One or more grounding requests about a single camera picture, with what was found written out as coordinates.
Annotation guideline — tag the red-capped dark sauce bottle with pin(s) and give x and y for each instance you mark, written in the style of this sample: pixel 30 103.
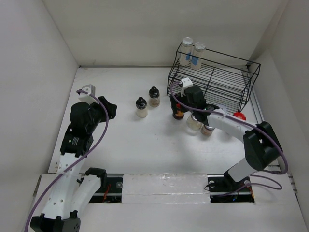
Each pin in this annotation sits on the red-capped dark sauce bottle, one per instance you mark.
pixel 179 113

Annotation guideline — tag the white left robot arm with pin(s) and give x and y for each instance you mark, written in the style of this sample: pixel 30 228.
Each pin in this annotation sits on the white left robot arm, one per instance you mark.
pixel 60 206

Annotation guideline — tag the red-lid brown sauce jar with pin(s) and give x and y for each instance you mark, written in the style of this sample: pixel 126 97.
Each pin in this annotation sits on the red-lid brown sauce jar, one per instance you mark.
pixel 239 115

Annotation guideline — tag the black wire shelf rack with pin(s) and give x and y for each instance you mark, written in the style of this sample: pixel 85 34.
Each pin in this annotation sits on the black wire shelf rack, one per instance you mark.
pixel 224 79

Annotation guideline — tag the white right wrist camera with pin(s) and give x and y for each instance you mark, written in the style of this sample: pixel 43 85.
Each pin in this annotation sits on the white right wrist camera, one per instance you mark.
pixel 184 84

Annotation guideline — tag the open clear glass jar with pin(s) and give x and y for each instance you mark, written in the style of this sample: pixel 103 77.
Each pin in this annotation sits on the open clear glass jar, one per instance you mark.
pixel 193 125

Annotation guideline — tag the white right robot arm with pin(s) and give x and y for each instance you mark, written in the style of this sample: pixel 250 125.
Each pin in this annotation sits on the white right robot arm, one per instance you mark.
pixel 261 145

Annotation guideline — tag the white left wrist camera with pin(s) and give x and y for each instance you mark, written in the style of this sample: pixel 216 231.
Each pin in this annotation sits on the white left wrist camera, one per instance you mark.
pixel 86 91

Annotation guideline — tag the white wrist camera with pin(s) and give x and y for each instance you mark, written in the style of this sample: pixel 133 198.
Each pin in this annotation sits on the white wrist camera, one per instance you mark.
pixel 86 91
pixel 184 84

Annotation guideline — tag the black-capped white powder bottle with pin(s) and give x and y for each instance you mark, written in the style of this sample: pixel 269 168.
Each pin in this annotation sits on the black-capped white powder bottle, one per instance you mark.
pixel 141 107

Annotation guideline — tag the white-lid spice jar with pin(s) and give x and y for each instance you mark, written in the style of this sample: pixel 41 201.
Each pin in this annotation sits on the white-lid spice jar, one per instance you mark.
pixel 207 130
pixel 222 107

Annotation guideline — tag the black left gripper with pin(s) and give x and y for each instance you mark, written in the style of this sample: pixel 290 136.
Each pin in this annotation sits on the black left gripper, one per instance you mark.
pixel 111 107

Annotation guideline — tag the white-lid spice jar back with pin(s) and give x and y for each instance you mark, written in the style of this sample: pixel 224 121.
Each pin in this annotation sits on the white-lid spice jar back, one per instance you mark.
pixel 222 107

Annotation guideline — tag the black-capped brown spice bottle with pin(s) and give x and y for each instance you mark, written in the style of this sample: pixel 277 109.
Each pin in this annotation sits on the black-capped brown spice bottle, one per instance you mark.
pixel 154 97

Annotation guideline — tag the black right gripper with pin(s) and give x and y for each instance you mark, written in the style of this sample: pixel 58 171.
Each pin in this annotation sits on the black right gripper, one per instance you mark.
pixel 180 98

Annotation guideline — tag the silver-capped blue-label shaker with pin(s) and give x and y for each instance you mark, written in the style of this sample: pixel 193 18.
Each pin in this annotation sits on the silver-capped blue-label shaker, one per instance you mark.
pixel 185 51
pixel 198 53

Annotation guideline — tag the white-lid spice jar front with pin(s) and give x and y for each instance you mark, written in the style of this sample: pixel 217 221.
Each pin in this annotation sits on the white-lid spice jar front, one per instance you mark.
pixel 207 130

